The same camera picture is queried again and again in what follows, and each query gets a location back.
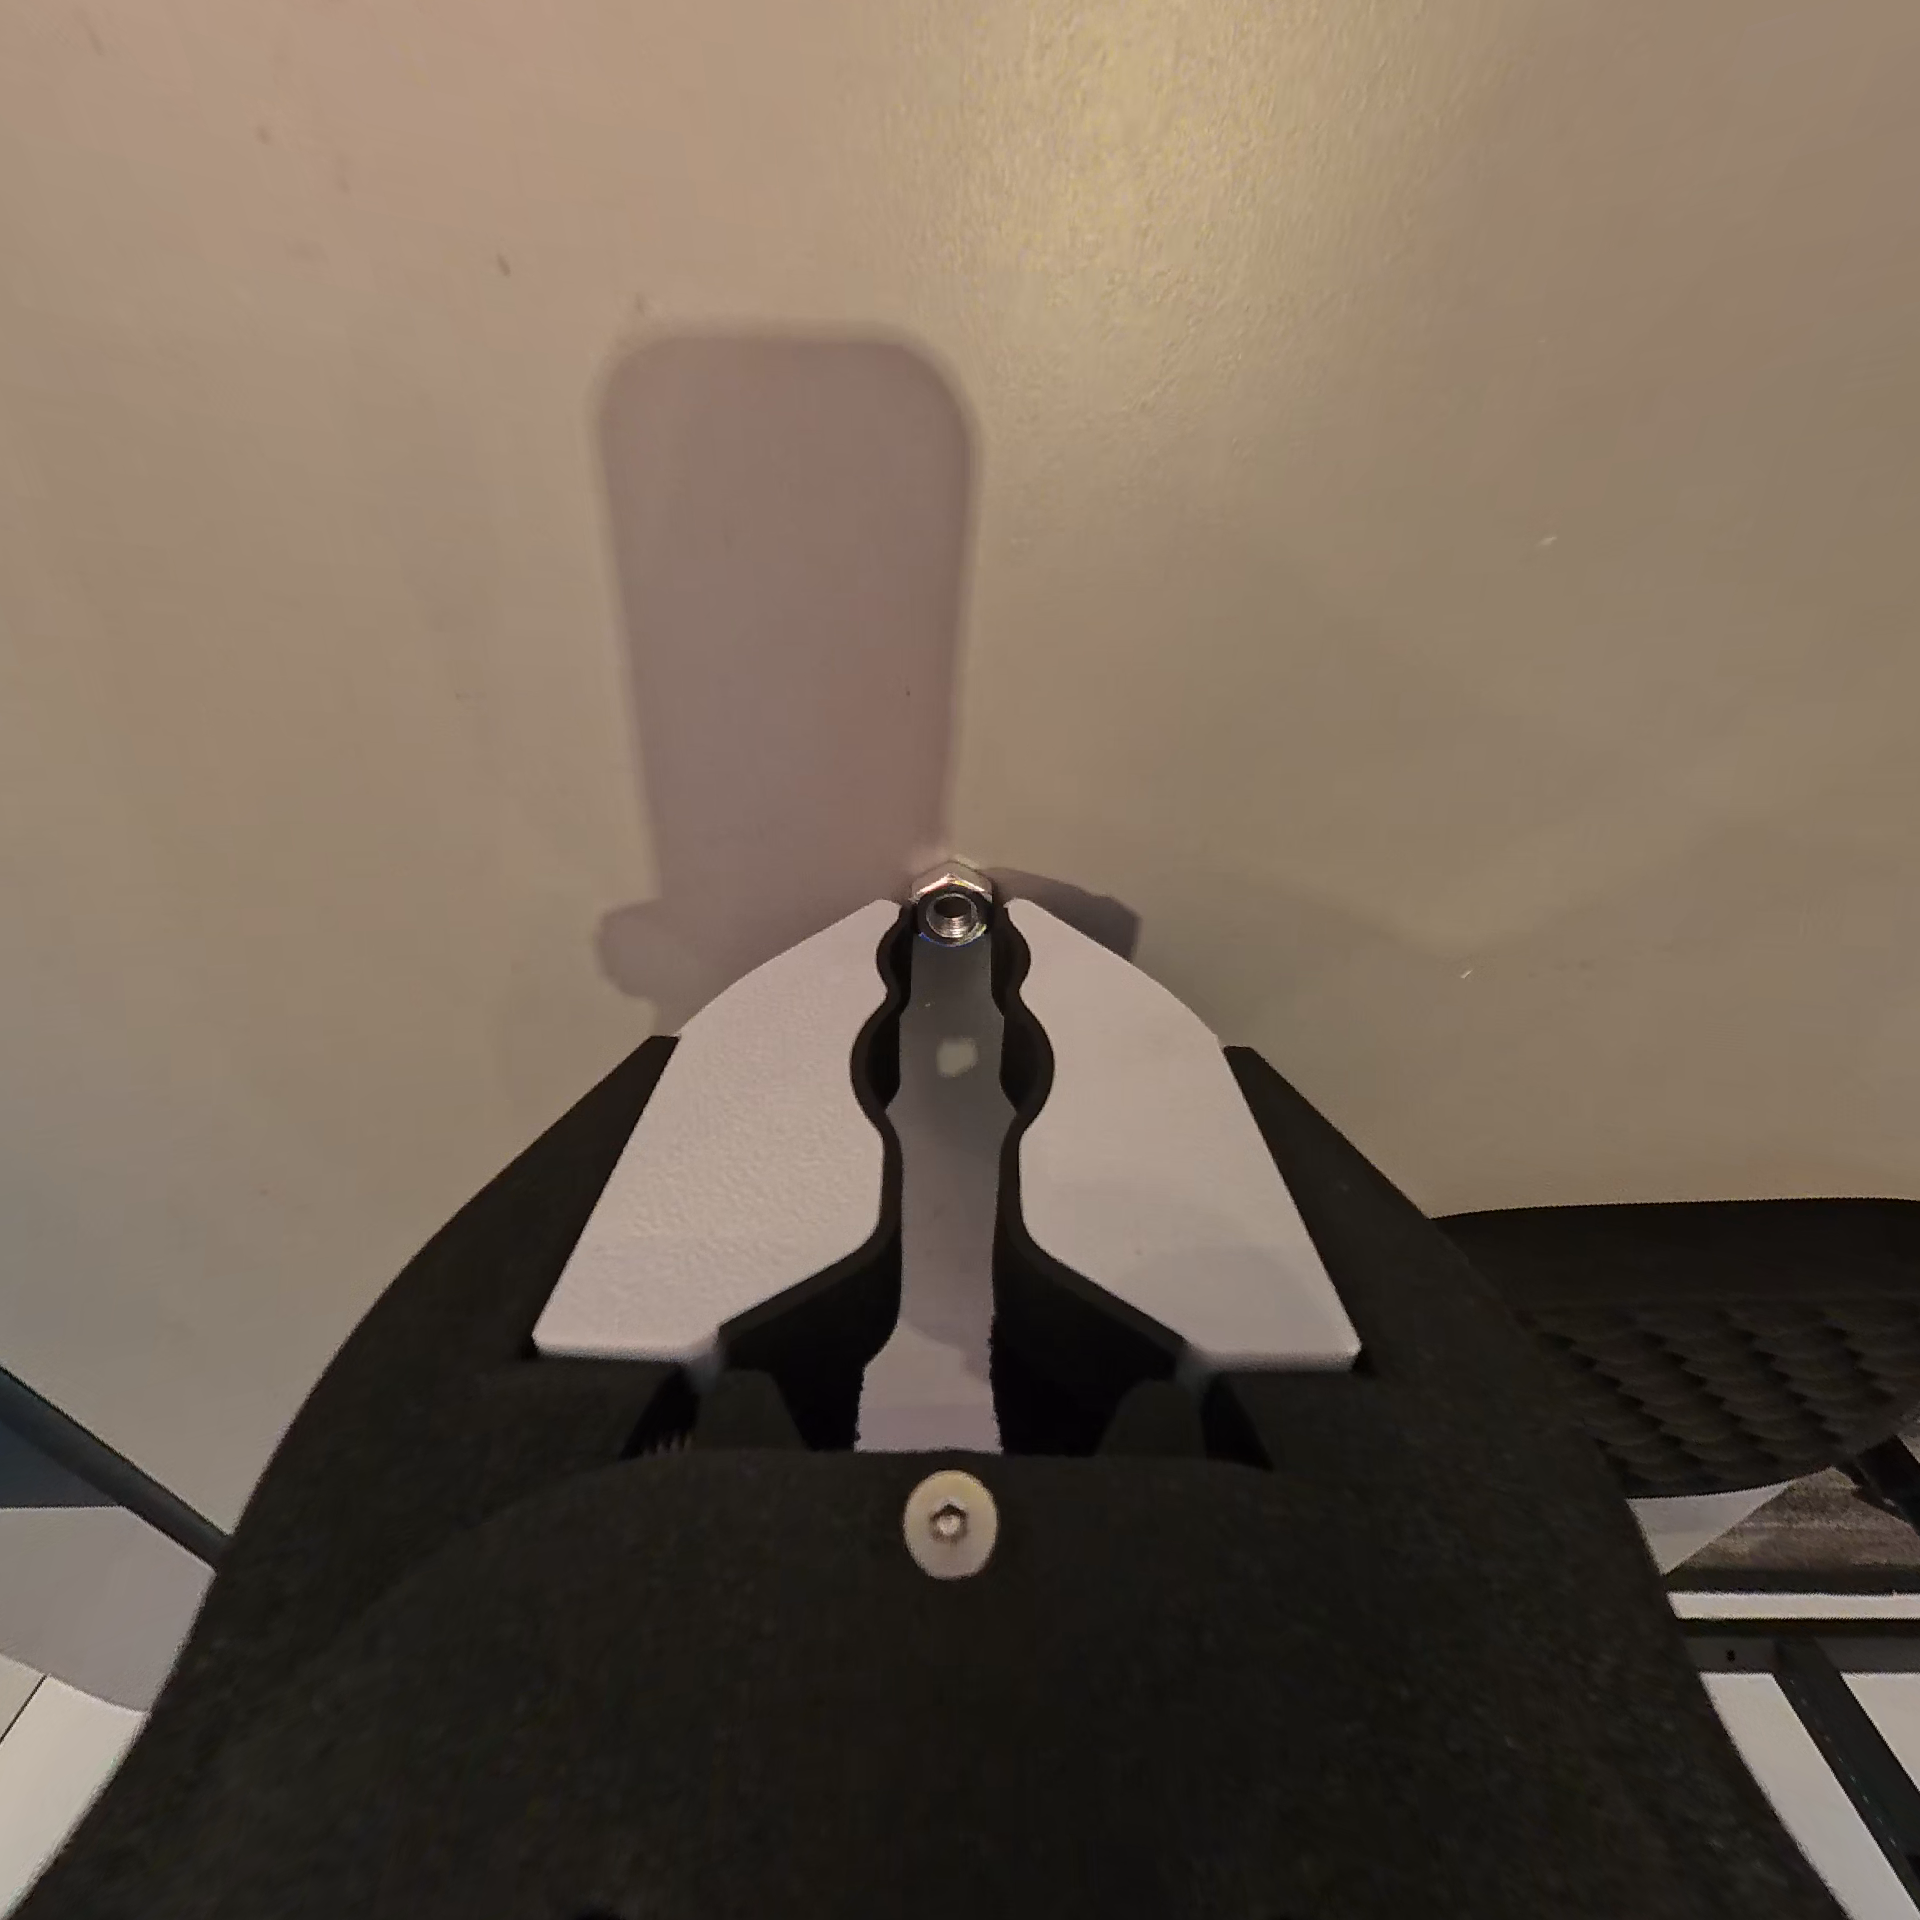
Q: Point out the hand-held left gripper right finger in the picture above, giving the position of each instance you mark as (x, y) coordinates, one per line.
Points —
(1169, 1185)

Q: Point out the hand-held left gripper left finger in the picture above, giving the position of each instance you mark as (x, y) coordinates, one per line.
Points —
(720, 1185)

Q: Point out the steel hex nut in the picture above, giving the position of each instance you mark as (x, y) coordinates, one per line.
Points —
(977, 892)

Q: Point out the black textured wrist pad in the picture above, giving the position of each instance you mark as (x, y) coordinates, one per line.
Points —
(1724, 1321)

